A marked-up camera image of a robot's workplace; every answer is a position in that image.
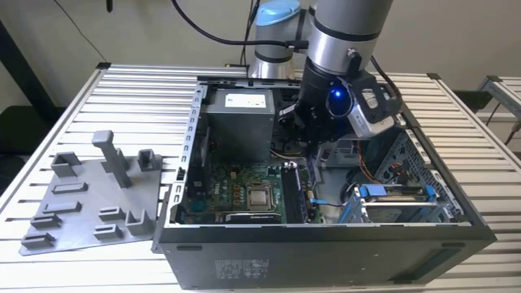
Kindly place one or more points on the black table corner cap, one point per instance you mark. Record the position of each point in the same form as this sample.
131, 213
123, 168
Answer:
433, 76
104, 65

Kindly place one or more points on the black open PC case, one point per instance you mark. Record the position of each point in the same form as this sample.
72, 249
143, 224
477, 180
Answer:
325, 259

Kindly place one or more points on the black slanted post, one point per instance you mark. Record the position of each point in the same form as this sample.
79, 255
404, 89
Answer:
24, 67

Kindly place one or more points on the black installed RAM stick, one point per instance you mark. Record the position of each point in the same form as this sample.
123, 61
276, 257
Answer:
293, 192

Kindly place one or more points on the grey plastic parts rack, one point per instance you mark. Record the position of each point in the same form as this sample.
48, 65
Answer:
93, 195

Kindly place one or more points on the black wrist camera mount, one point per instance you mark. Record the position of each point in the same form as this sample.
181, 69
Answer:
366, 82

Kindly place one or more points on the black graphics card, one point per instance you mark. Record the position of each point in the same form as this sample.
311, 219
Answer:
255, 217

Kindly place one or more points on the CPU socket metal frame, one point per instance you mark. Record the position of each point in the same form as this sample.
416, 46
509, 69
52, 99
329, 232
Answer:
245, 198

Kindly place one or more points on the grey power supply unit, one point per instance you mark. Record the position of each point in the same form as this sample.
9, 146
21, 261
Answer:
240, 134

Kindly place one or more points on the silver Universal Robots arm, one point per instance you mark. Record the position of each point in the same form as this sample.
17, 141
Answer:
345, 39

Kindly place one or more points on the grey metal side table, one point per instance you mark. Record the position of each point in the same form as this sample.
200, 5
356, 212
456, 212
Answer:
502, 94

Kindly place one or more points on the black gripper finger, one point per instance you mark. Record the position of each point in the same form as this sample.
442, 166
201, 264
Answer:
289, 114
333, 139

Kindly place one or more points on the hard disk in blue carrier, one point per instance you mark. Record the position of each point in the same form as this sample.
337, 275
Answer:
390, 201

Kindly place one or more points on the silver lidded CPU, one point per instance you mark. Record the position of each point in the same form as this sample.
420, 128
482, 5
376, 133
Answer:
260, 197

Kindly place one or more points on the dark chair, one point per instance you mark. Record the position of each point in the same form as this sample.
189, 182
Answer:
472, 100

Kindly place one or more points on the green motherboard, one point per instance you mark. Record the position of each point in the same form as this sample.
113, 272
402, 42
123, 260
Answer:
228, 183

